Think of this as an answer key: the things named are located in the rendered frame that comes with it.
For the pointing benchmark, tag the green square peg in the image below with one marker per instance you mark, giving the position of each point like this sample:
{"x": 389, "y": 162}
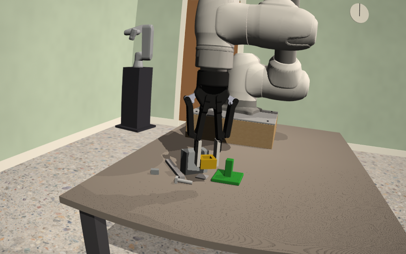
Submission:
{"x": 227, "y": 176}

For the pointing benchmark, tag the yellow square nut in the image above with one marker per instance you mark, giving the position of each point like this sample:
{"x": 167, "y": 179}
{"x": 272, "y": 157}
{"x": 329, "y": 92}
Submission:
{"x": 208, "y": 162}

